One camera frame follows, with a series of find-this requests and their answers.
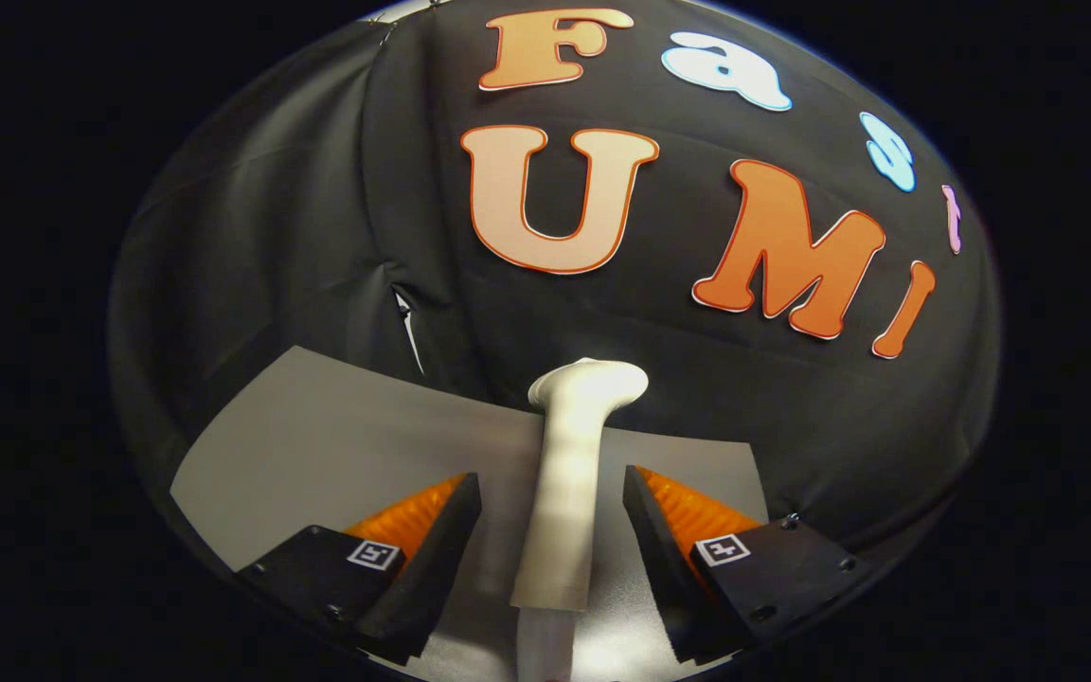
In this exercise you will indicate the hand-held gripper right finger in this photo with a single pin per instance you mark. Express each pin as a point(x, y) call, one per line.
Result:
point(667, 568)

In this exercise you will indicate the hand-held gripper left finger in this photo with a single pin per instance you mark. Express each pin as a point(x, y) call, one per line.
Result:
point(441, 559)

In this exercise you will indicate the cream garment steamer head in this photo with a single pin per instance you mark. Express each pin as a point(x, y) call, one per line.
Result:
point(560, 493)

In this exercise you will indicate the grey top drawer cabinet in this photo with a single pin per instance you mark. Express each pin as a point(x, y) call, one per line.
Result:
point(318, 445)

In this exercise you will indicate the black backdrop cloth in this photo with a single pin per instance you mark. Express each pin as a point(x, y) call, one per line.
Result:
point(318, 189)

